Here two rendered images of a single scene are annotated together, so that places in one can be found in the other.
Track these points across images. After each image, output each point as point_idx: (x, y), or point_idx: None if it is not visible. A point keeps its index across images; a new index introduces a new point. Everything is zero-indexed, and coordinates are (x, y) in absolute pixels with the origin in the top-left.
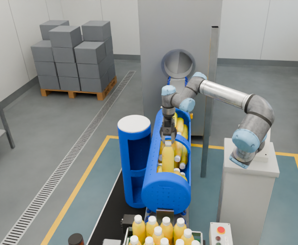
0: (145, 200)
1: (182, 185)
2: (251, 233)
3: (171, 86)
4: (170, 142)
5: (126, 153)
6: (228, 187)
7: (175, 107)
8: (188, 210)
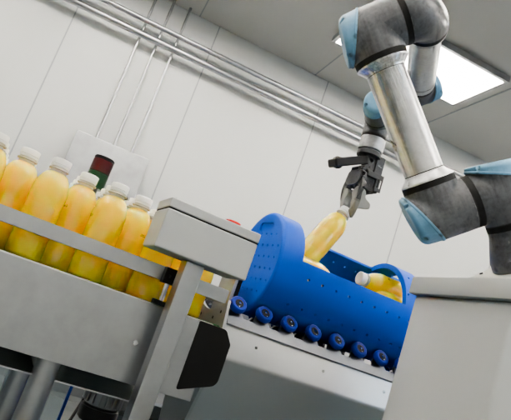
0: None
1: (283, 223)
2: None
3: None
4: (346, 207)
5: None
6: (408, 355)
7: (365, 118)
8: (297, 377)
